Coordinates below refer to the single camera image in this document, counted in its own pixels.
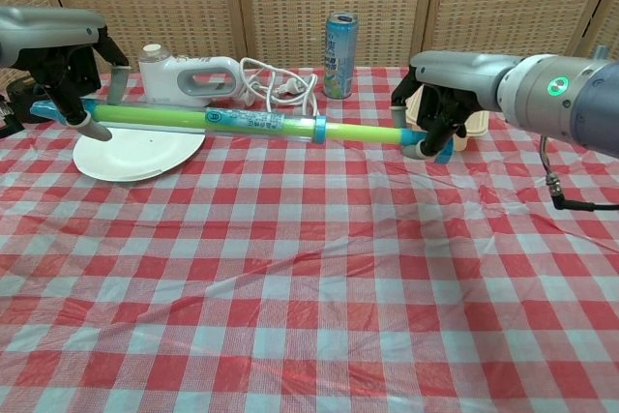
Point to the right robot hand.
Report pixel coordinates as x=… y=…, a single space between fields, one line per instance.
x=450 y=89

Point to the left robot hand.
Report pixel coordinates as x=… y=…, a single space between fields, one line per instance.
x=58 y=60

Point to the green blue water pump toy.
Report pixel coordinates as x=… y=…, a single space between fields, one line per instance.
x=232 y=119

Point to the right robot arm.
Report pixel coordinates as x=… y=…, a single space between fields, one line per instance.
x=566 y=98

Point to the red checkered tablecloth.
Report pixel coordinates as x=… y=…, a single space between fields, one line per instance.
x=309 y=287

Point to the beige plastic food container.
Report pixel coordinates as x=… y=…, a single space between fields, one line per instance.
x=476 y=125

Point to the black pot with spout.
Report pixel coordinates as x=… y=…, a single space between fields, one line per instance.
x=21 y=94

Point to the white handheld garment steamer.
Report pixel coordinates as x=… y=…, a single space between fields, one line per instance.
x=169 y=77

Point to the blue drink can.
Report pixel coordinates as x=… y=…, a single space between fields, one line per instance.
x=340 y=57

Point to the white round plate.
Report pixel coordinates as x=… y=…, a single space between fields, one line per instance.
x=145 y=152

